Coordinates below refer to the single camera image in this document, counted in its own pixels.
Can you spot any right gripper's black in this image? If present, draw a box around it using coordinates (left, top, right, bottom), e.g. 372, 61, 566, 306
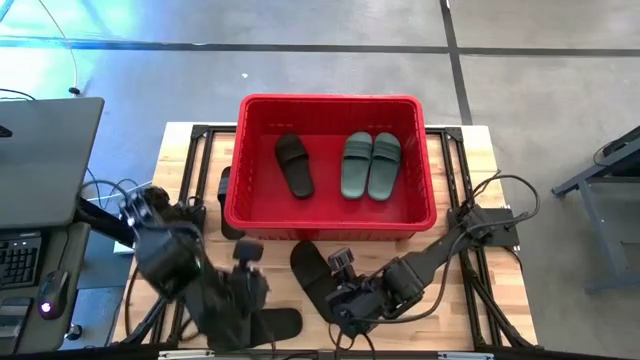
327, 279, 389, 337

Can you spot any dark green slipper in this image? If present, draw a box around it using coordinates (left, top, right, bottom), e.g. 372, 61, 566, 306
248, 307, 304, 347

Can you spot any black rubber slide sandal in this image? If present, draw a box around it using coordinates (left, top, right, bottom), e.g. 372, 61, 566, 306
274, 132, 316, 200
289, 240, 337, 324
217, 165, 246, 241

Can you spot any green rubber slide sandal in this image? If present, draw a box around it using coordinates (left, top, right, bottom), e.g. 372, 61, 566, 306
367, 132, 403, 202
340, 131, 374, 201

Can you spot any red plastic bin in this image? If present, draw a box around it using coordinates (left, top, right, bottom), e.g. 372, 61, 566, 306
223, 93, 439, 242

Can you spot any dark keyboard tray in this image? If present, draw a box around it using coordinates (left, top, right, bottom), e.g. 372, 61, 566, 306
0, 222, 92, 355

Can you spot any black computer mouse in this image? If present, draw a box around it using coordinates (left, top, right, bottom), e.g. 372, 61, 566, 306
37, 269, 71, 321

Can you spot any black keyboard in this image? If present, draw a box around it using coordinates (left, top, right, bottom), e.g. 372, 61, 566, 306
0, 234, 44, 291

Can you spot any grey flat device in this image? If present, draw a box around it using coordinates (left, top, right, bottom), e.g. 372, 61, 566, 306
0, 297, 34, 342

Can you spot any blue-grey metal cart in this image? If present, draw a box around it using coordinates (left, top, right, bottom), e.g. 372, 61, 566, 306
551, 124, 640, 296

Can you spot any black flat device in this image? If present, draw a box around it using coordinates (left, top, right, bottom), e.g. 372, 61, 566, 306
594, 127, 640, 166

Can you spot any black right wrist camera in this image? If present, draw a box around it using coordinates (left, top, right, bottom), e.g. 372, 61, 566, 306
327, 247, 357, 282

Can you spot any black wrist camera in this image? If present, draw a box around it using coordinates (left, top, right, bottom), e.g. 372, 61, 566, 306
327, 247, 357, 282
232, 240, 265, 271

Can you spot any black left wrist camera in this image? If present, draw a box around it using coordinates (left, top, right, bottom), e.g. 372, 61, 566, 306
232, 240, 265, 271

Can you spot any silver frame bracket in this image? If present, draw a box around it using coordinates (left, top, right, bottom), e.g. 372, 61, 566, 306
158, 349, 216, 360
438, 351, 496, 360

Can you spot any black aluminium frame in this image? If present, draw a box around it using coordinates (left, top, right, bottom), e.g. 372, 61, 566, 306
119, 123, 539, 351

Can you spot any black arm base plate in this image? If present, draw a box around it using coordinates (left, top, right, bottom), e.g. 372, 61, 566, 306
446, 206, 521, 250

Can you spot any thin floor cable with plug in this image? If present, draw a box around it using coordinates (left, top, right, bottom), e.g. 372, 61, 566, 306
37, 0, 82, 96

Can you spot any thin black cable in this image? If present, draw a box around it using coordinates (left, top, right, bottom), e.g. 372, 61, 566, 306
0, 87, 36, 101

